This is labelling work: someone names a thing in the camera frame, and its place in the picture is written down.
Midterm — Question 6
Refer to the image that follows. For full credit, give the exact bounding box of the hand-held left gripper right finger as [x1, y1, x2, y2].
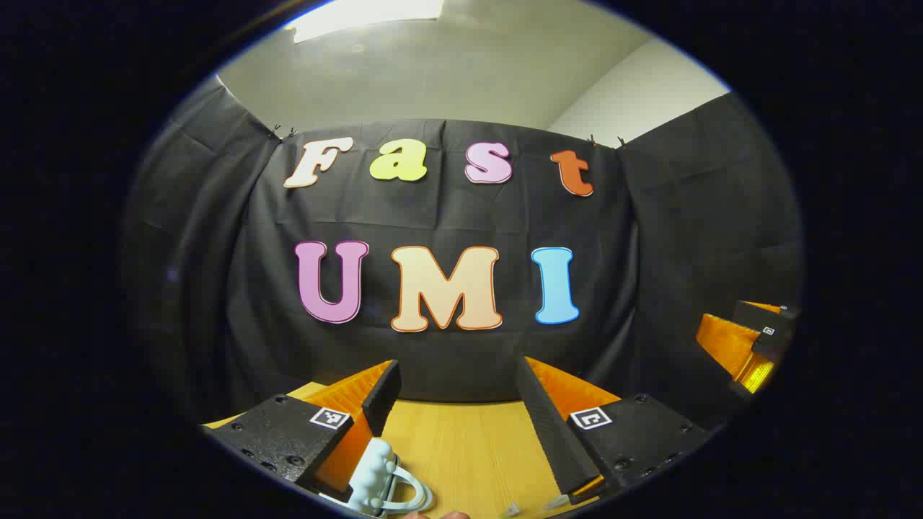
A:
[515, 355, 711, 505]

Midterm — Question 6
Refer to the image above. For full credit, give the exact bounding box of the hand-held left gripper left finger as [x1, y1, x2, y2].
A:
[204, 359, 402, 503]

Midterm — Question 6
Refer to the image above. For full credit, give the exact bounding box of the white cloud-shaped suitcase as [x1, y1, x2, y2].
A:
[317, 438, 435, 517]

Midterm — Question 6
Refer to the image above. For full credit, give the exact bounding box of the black backdrop cloth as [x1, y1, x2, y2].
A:
[123, 76, 805, 433]

